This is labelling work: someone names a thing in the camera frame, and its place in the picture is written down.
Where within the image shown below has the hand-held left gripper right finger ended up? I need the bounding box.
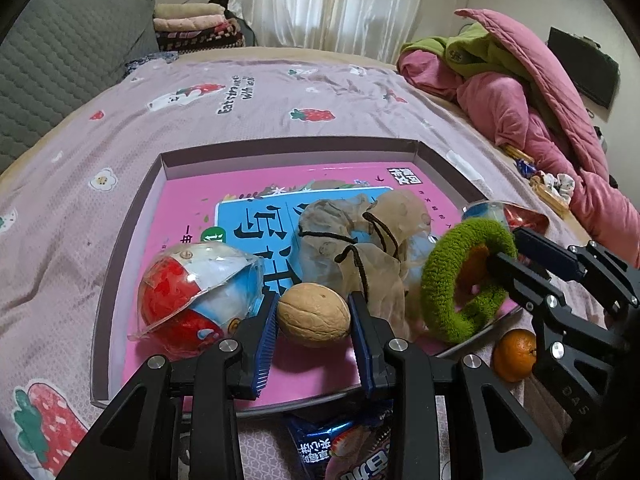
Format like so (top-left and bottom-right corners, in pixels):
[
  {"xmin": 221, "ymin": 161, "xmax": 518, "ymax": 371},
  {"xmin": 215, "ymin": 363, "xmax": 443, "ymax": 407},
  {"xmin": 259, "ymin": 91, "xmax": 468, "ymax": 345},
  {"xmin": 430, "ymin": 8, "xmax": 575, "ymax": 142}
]
[{"xmin": 348, "ymin": 290, "xmax": 576, "ymax": 480}]

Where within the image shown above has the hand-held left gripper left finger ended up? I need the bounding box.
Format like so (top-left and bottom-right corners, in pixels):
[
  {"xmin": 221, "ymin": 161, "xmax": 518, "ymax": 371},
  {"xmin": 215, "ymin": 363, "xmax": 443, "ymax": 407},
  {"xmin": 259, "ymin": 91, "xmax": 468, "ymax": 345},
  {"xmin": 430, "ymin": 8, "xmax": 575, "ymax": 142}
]
[{"xmin": 55, "ymin": 292, "xmax": 281, "ymax": 480}]

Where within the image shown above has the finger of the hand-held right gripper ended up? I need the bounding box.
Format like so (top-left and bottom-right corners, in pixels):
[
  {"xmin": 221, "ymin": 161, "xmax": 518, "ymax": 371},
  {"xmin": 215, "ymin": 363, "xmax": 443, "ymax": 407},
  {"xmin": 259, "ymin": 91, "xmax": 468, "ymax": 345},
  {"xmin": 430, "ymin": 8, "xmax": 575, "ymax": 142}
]
[
  {"xmin": 487, "ymin": 252, "xmax": 627, "ymax": 362},
  {"xmin": 512, "ymin": 227, "xmax": 640, "ymax": 312}
]

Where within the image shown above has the walnut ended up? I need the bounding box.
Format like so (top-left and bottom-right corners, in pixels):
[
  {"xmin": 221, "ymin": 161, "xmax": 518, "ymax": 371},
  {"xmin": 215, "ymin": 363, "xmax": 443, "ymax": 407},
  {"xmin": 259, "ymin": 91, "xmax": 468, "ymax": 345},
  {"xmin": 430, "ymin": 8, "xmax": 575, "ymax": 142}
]
[{"xmin": 277, "ymin": 282, "xmax": 351, "ymax": 349}]

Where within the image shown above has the blue orange toy egg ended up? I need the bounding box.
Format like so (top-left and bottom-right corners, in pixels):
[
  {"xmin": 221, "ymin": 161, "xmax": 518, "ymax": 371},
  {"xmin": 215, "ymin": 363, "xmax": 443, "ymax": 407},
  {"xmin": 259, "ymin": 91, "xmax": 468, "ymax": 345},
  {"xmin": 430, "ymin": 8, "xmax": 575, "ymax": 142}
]
[{"xmin": 461, "ymin": 199, "xmax": 549, "ymax": 233}]

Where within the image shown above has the green fuzzy scrunchie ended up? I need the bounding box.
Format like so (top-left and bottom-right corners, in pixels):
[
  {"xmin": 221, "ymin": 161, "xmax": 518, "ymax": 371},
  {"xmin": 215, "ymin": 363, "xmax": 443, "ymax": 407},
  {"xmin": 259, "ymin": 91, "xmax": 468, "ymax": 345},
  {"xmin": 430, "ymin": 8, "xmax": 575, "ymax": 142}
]
[{"xmin": 421, "ymin": 219, "xmax": 519, "ymax": 344}]

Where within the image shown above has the beige mesh scrunchie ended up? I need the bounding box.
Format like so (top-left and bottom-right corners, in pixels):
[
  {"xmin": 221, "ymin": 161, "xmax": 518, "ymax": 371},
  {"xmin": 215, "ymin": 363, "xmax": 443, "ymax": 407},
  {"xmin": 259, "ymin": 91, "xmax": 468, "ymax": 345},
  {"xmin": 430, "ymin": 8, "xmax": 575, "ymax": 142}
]
[{"xmin": 298, "ymin": 189, "xmax": 437, "ymax": 342}]

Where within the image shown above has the grey shallow cardboard box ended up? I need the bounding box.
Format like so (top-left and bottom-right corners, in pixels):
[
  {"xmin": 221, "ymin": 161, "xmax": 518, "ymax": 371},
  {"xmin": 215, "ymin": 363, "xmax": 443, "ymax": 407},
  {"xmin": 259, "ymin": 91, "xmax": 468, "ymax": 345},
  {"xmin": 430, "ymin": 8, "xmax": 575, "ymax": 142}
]
[{"xmin": 90, "ymin": 138, "xmax": 524, "ymax": 417}]

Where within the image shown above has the small orange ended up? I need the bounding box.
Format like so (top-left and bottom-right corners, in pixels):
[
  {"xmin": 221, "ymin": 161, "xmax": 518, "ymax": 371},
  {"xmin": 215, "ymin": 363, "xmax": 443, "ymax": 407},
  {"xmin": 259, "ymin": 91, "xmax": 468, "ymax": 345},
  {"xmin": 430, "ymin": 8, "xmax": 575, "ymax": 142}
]
[
  {"xmin": 462, "ymin": 244, "xmax": 492, "ymax": 286},
  {"xmin": 492, "ymin": 328, "xmax": 539, "ymax": 384}
]

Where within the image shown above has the small wicker basket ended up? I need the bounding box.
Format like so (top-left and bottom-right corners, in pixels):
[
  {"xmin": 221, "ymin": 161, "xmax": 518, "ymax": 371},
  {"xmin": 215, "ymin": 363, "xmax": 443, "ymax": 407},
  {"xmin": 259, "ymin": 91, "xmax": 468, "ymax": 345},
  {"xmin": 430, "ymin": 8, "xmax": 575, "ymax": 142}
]
[{"xmin": 529, "ymin": 172, "xmax": 574, "ymax": 214}]

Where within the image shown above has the red wrapped toy egg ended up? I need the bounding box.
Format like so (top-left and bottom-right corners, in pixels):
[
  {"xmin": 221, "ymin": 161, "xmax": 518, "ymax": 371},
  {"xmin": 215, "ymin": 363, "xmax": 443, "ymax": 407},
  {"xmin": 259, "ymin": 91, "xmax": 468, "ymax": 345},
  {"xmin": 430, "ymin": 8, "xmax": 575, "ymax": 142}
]
[{"xmin": 128, "ymin": 240, "xmax": 266, "ymax": 362}]

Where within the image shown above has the blue cookie packet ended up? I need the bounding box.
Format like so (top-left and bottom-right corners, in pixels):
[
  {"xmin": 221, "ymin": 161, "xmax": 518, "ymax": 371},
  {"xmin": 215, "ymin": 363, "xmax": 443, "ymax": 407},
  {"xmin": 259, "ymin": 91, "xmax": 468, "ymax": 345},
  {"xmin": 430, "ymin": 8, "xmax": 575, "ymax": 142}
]
[{"xmin": 284, "ymin": 399, "xmax": 402, "ymax": 480}]

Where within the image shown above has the pink picture book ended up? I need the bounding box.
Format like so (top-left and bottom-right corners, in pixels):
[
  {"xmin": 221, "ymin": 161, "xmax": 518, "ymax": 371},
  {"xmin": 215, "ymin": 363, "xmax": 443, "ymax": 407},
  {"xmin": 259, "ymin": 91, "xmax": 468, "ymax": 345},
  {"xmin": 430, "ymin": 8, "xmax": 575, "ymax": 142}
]
[{"xmin": 117, "ymin": 162, "xmax": 521, "ymax": 414}]

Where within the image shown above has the pink quilt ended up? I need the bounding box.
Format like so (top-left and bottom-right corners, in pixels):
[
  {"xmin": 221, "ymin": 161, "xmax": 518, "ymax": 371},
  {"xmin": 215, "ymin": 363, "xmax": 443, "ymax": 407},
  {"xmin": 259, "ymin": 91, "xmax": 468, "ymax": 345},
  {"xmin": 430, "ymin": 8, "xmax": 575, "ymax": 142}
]
[{"xmin": 396, "ymin": 8, "xmax": 640, "ymax": 267}]

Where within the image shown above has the black television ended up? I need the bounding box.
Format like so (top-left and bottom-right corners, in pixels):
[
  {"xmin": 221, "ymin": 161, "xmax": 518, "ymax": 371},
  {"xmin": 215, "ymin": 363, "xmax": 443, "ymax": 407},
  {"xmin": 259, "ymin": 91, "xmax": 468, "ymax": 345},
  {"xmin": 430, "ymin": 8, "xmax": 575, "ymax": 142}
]
[{"xmin": 547, "ymin": 26, "xmax": 619, "ymax": 110}]

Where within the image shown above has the green blanket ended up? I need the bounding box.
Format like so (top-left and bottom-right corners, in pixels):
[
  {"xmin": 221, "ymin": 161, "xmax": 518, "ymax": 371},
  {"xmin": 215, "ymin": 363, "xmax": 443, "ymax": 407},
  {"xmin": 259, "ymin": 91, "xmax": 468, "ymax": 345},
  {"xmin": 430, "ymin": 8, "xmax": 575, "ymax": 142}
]
[{"xmin": 402, "ymin": 22, "xmax": 567, "ymax": 128}]

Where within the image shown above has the dark floral cloth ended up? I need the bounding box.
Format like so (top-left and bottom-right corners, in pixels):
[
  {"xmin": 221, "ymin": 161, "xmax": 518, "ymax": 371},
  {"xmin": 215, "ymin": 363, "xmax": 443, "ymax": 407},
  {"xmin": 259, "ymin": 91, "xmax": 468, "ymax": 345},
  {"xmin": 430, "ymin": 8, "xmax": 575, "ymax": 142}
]
[{"xmin": 122, "ymin": 50, "xmax": 179, "ymax": 79}]

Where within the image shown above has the white curtain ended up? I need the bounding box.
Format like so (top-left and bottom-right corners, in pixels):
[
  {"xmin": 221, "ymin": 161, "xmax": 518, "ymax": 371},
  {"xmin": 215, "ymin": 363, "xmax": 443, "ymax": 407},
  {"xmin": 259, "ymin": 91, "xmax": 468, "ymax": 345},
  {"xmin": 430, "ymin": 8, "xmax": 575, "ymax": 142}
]
[{"xmin": 227, "ymin": 0, "xmax": 442, "ymax": 64}]

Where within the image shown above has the stack of folded blankets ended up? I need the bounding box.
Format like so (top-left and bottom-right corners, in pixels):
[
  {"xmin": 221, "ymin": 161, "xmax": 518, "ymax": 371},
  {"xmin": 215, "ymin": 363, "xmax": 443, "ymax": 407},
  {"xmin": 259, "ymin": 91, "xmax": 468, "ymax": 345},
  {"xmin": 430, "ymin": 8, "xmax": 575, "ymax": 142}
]
[{"xmin": 152, "ymin": 2, "xmax": 247, "ymax": 54}]

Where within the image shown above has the grey quilted headboard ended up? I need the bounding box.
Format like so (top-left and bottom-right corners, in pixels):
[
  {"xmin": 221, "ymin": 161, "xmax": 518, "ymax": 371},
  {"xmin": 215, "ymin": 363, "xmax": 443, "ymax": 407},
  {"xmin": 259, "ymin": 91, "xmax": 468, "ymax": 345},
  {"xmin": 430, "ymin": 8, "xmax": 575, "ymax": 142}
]
[{"xmin": 0, "ymin": 0, "xmax": 162, "ymax": 173}]

